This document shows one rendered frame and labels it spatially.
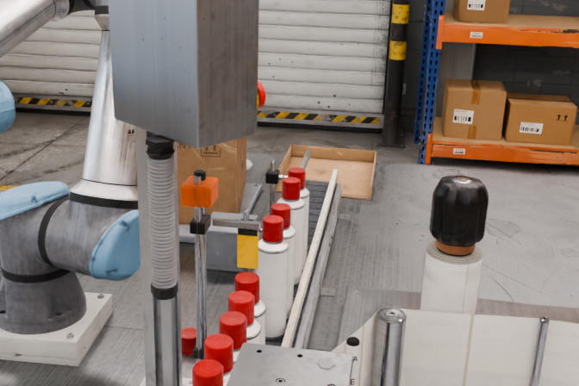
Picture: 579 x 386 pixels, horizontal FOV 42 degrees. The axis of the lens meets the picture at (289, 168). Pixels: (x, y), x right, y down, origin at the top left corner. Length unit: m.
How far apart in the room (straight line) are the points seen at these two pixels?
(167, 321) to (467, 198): 0.47
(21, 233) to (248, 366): 0.63
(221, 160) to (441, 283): 0.69
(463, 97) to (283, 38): 1.38
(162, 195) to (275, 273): 0.34
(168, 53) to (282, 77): 4.57
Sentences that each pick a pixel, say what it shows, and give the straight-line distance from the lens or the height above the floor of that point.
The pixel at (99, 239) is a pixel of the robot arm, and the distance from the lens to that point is 1.17.
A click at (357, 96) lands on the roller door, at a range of 5.42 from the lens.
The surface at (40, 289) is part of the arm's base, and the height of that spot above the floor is 0.94.
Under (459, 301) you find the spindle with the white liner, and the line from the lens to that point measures 1.16.
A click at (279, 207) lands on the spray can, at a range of 1.22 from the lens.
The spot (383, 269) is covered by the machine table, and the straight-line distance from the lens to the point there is 1.61.
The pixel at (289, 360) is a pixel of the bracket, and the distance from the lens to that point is 0.73.
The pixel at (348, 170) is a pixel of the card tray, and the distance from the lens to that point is 2.16.
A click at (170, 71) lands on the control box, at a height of 1.37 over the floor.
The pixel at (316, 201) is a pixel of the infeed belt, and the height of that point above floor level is 0.88.
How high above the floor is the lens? 1.55
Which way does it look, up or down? 20 degrees down
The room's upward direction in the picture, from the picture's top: 2 degrees clockwise
